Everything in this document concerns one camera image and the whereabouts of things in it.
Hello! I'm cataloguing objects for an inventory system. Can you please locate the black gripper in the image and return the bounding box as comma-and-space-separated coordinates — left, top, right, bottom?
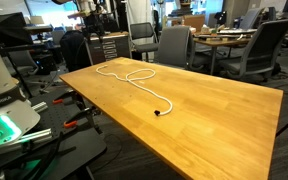
84, 14, 103, 34

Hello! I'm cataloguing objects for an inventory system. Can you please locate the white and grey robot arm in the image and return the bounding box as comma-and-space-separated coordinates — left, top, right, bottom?
0, 51, 41, 153

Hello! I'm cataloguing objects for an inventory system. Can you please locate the black mesh office chair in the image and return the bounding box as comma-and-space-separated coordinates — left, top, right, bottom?
130, 22, 159, 60

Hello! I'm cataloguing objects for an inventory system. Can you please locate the grey office chair near table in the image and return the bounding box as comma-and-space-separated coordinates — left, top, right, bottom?
157, 26, 194, 69

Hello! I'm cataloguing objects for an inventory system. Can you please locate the black perforated mounting board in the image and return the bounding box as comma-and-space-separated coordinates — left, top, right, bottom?
0, 90, 107, 180

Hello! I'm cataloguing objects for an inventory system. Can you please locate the wooden office desk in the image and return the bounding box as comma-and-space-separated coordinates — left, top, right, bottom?
193, 27, 288, 76

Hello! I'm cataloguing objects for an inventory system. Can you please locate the grey office chair right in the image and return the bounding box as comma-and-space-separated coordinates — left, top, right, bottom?
219, 19, 288, 79

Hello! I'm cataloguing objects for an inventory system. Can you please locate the wrist camera on wooden mount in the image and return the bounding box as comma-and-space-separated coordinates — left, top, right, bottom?
67, 11, 99, 19

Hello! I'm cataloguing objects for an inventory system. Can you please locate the orange handled clamp near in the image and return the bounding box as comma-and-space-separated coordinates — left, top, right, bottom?
63, 107, 98, 129

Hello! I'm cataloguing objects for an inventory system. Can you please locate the silver aluminium extrusion rail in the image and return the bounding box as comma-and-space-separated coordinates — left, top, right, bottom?
19, 102, 52, 143

